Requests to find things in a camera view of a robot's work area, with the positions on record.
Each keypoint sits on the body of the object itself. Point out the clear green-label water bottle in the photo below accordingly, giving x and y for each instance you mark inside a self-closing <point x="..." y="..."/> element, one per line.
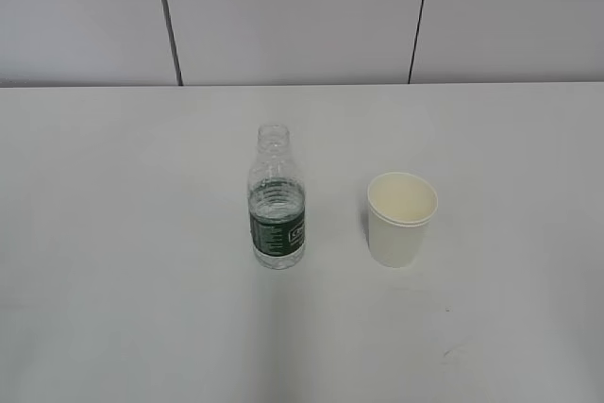
<point x="276" y="201"/>

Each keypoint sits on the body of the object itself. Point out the white paper cup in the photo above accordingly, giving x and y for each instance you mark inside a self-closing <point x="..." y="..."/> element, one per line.
<point x="400" y="207"/>

